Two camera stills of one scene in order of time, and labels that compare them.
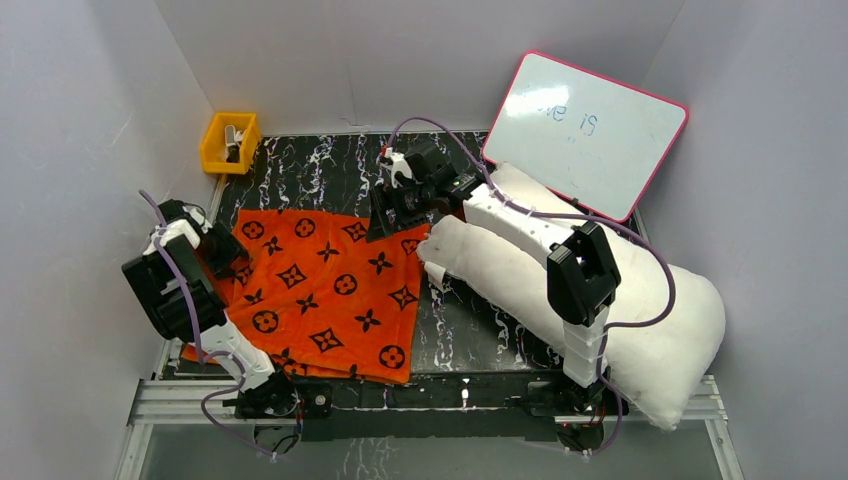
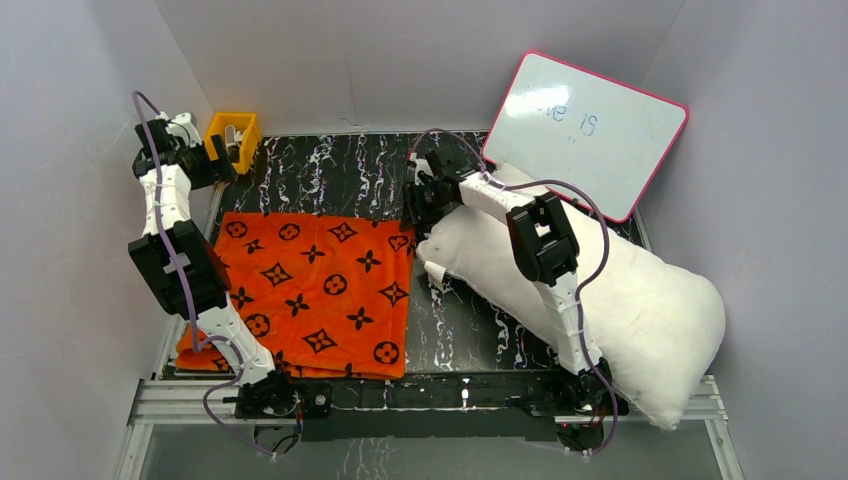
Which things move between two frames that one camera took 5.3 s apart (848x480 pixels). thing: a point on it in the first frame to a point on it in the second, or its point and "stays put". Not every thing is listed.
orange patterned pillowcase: [319, 296] stays put
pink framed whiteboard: [596, 142] stays put
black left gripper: [221, 246] to [220, 153]
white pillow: [664, 329] stays put
